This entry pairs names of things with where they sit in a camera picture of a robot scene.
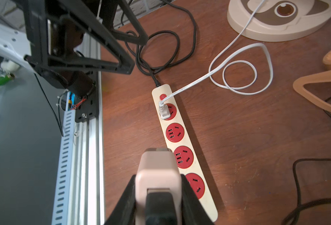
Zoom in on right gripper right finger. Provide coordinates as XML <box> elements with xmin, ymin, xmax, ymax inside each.
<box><xmin>181</xmin><ymin>174</ymin><xmax>214</xmax><ymax>225</ymax></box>

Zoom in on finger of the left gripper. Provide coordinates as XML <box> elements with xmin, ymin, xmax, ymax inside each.
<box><xmin>97</xmin><ymin>0</ymin><xmax>149</xmax><ymax>46</ymax></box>
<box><xmin>23</xmin><ymin>0</ymin><xmax>135</xmax><ymax>75</ymax></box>

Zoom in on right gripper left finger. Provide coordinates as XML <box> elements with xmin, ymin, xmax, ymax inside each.
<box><xmin>104</xmin><ymin>175</ymin><xmax>136</xmax><ymax>225</ymax></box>

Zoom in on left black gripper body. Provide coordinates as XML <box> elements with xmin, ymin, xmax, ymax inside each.
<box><xmin>22</xmin><ymin>1</ymin><xmax>96</xmax><ymax>98</ymax></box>

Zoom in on black cable with pink adapter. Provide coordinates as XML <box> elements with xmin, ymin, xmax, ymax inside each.
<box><xmin>135</xmin><ymin>92</ymin><xmax>331</xmax><ymax>225</ymax></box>

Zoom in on beige red power strip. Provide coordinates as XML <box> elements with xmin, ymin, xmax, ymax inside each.
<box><xmin>159</xmin><ymin>97</ymin><xmax>218</xmax><ymax>223</ymax></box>

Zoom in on white fan power cable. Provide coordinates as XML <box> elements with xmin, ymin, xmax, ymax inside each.
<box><xmin>158</xmin><ymin>0</ymin><xmax>274</xmax><ymax>120</ymax></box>

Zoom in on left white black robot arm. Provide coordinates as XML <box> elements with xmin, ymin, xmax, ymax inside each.
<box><xmin>0</xmin><ymin>1</ymin><xmax>148</xmax><ymax>98</ymax></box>

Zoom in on large beige desk fan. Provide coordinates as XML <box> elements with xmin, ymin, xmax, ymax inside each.
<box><xmin>227</xmin><ymin>0</ymin><xmax>331</xmax><ymax>42</ymax></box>

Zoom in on small orange desk fan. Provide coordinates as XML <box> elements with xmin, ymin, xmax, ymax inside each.
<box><xmin>292</xmin><ymin>40</ymin><xmax>331</xmax><ymax>117</ymax></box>

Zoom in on aluminium front frame rail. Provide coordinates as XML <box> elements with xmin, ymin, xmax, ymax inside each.
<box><xmin>69</xmin><ymin>33</ymin><xmax>105</xmax><ymax>225</ymax></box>

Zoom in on white slotted cable duct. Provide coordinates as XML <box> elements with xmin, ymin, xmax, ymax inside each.
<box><xmin>51</xmin><ymin>108</ymin><xmax>76</xmax><ymax>225</ymax></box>

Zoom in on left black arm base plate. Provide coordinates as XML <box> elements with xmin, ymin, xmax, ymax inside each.
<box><xmin>69</xmin><ymin>71</ymin><xmax>99</xmax><ymax>123</ymax></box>

